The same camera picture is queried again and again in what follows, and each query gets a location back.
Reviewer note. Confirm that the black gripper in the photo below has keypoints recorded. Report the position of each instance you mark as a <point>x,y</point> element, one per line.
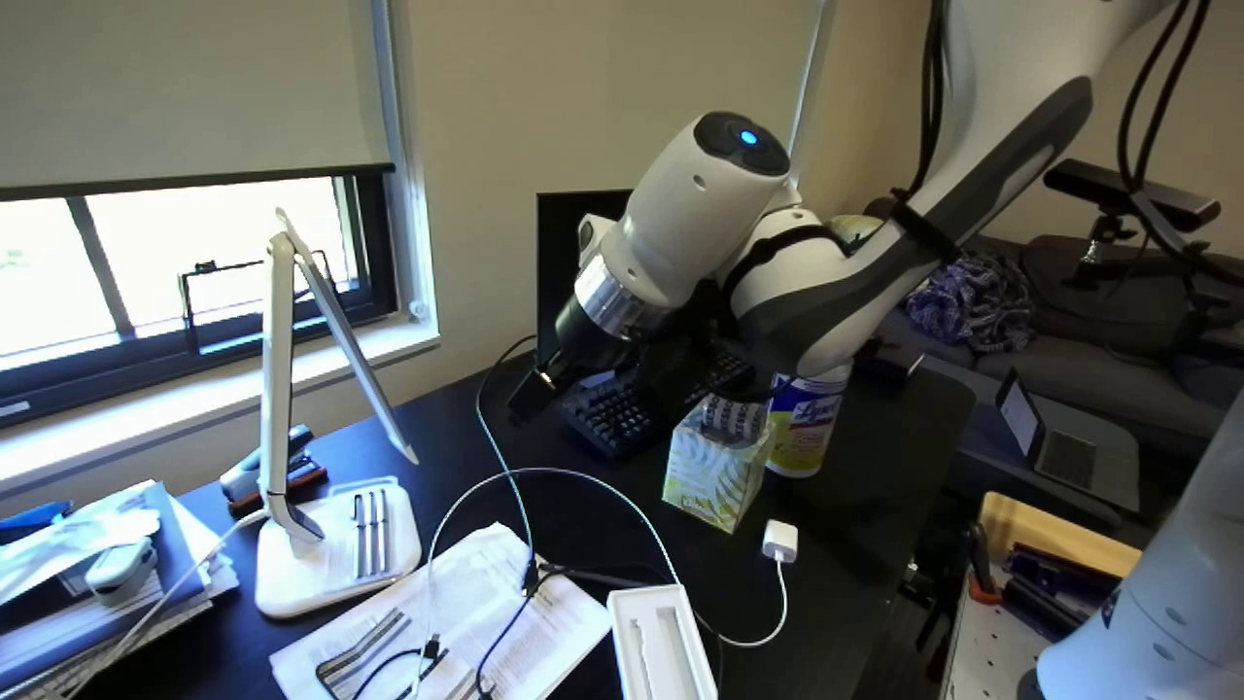
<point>586,348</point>

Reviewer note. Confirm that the white folding desk lamp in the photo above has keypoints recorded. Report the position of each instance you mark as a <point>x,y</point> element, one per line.
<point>272,389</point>

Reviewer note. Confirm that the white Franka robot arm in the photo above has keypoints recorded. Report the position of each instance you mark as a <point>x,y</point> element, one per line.
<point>1013,119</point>

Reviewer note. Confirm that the black computer monitor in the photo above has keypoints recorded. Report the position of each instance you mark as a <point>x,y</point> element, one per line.
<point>564,245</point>

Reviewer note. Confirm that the white printed paper manual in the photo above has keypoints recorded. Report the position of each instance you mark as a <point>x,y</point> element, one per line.
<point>478,595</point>

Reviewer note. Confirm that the red and black stapler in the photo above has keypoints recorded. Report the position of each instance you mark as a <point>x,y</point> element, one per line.
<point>267,470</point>

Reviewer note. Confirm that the yellow label wipes canister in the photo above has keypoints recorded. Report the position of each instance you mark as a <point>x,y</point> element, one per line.
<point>802,429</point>

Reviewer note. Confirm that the long white cardboard box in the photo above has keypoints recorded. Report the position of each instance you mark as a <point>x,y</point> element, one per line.
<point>680,645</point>

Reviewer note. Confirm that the white grey handheld device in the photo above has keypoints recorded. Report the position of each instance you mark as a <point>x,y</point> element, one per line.
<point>118,560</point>

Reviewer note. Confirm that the purple patterned cloth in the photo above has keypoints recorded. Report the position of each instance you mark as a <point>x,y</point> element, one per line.
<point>965,300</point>

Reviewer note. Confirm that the beige roller window blind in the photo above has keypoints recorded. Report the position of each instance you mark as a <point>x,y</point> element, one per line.
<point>197,78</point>

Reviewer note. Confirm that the dark blue flat folder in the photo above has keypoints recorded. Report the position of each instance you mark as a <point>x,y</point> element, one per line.
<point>27,522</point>

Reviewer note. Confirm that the white perforated mounting plate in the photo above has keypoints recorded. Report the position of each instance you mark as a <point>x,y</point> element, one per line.
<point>983,662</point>

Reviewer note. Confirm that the stack of books and papers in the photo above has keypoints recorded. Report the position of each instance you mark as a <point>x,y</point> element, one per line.
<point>52,636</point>

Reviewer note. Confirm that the grey open laptop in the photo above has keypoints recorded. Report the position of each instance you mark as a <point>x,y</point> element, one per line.
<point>1075,453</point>

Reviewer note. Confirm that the dark grey couch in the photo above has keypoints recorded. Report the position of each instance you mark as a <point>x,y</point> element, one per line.
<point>1139,389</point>

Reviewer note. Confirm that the white USB wall charger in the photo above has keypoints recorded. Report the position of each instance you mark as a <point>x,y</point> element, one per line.
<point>780,540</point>

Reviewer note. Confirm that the black camera on stand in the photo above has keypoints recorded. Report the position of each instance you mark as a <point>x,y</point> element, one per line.
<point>1130,194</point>

